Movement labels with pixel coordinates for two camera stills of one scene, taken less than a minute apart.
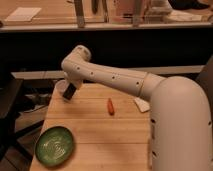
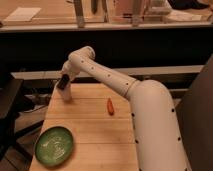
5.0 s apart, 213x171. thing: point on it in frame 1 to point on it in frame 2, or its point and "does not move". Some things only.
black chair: [10, 90] does not move
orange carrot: [110, 107] does not move
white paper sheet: [23, 14] does not move
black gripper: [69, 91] to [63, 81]
